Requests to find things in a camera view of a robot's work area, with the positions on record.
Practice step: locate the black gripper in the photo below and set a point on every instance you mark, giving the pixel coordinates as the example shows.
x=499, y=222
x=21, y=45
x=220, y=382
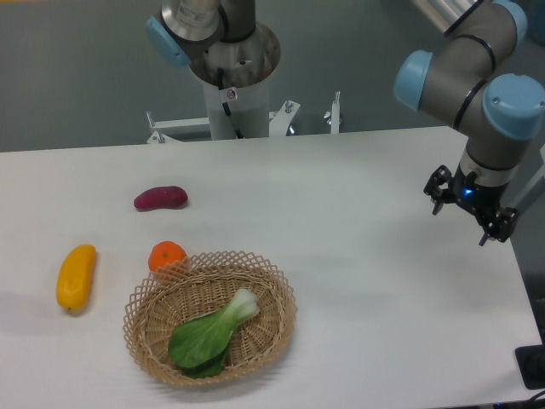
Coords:
x=482, y=202

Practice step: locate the green bok choy vegetable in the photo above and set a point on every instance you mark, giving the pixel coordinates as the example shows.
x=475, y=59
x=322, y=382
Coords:
x=200, y=346

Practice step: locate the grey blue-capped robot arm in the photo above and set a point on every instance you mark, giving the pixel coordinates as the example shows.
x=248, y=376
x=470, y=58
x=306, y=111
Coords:
x=499, y=115

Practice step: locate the woven wicker basket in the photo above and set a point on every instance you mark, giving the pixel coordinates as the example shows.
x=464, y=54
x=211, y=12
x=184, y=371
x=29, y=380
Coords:
x=204, y=284

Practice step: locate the black device at table edge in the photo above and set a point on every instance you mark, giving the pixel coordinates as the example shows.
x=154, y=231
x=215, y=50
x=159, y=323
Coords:
x=530, y=360

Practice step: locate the purple sweet potato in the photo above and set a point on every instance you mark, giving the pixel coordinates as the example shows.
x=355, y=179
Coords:
x=169, y=197

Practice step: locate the orange tangerine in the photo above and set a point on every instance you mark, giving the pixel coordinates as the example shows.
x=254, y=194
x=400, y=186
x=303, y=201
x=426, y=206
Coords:
x=163, y=253

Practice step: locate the yellow mango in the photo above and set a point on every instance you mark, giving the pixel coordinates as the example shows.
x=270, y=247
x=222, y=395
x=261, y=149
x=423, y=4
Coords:
x=75, y=278

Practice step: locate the white table leg frame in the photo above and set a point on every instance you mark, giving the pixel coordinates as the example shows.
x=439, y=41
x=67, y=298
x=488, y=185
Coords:
x=532, y=189

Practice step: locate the white metal base frame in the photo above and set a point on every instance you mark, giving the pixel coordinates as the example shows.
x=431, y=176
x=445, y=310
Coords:
x=232, y=115

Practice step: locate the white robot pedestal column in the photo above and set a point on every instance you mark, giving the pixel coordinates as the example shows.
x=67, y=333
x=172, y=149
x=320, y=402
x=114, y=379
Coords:
x=234, y=77

